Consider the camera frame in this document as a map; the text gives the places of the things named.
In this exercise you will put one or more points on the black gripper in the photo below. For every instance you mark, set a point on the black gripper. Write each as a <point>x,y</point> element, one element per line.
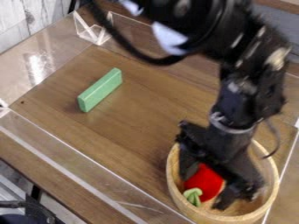
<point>220,147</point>

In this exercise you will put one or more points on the red plush strawberry toy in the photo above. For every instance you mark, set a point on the red plush strawberry toy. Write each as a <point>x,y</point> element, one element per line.
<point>203,186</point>

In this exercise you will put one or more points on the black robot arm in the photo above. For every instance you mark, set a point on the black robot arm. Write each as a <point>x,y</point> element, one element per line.
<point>223,30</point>

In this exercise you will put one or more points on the green rectangular block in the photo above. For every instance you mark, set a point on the green rectangular block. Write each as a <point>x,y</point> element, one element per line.
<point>99,90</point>

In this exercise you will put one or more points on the black metal stand base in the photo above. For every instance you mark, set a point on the black metal stand base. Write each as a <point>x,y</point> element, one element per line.
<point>36,211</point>

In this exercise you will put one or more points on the clear acrylic corner bracket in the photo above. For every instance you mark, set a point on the clear acrylic corner bracket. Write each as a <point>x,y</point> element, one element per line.
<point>93,34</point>

